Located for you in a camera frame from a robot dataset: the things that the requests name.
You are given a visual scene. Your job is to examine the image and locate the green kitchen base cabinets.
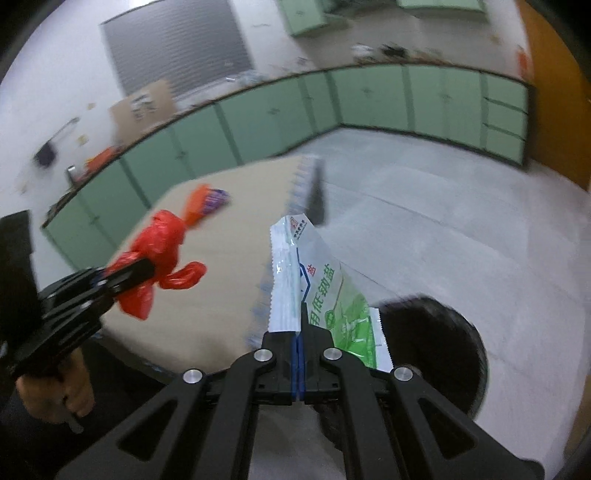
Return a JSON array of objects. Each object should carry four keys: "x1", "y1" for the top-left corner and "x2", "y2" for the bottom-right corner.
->
[{"x1": 41, "y1": 62, "x2": 536, "y2": 274}]

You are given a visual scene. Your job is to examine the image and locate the orange snack packet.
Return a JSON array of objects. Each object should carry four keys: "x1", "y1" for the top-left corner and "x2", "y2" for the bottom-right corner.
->
[{"x1": 184, "y1": 184, "x2": 230, "y2": 228}]

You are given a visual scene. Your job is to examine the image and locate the white green salt packet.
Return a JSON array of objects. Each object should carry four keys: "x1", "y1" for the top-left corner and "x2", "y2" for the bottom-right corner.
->
[{"x1": 268, "y1": 213, "x2": 393, "y2": 372}]

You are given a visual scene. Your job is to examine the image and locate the orange plastic basket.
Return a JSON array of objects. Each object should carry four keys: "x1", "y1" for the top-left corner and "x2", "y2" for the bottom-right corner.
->
[{"x1": 85, "y1": 147, "x2": 120, "y2": 174}]

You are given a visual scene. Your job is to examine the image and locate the brown wooden door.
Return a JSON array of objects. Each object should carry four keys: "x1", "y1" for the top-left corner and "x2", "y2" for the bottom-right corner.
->
[{"x1": 516, "y1": 0, "x2": 591, "y2": 193}]

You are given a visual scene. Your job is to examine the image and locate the grey window blind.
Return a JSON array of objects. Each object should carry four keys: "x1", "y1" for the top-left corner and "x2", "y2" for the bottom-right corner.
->
[{"x1": 100, "y1": 0, "x2": 256, "y2": 99}]

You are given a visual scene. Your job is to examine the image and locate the white printed plastic sheet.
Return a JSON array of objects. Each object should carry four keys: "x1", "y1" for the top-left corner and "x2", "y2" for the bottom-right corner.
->
[{"x1": 247, "y1": 156, "x2": 324, "y2": 348}]

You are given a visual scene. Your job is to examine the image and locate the green kitchen wall cabinets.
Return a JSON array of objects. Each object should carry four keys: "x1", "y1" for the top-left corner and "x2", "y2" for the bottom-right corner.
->
[{"x1": 277, "y1": 0, "x2": 488, "y2": 38}]

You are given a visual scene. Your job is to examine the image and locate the dark hanging towel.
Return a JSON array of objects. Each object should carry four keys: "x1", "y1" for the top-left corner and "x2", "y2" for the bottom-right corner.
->
[{"x1": 33, "y1": 142, "x2": 57, "y2": 167}]

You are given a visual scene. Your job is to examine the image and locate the red plastic bag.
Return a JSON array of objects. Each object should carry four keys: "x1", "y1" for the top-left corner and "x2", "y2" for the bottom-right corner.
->
[{"x1": 107, "y1": 210, "x2": 207, "y2": 320}]

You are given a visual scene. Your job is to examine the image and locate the metal towel bar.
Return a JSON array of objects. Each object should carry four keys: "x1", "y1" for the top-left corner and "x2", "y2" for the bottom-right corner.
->
[{"x1": 32, "y1": 117, "x2": 81, "y2": 158}]

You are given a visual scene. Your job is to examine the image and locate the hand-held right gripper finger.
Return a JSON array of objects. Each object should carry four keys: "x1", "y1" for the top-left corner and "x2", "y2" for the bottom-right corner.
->
[
  {"x1": 299, "y1": 302, "x2": 546, "y2": 480},
  {"x1": 55, "y1": 330, "x2": 301, "y2": 480}
]

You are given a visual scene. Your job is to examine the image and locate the person's left hand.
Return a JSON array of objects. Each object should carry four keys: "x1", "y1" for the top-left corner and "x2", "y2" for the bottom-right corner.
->
[{"x1": 16, "y1": 354, "x2": 96, "y2": 425}]

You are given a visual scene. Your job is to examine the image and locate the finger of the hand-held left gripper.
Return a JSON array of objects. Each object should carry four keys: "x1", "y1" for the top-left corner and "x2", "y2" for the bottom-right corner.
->
[{"x1": 92, "y1": 257, "x2": 156, "y2": 298}]

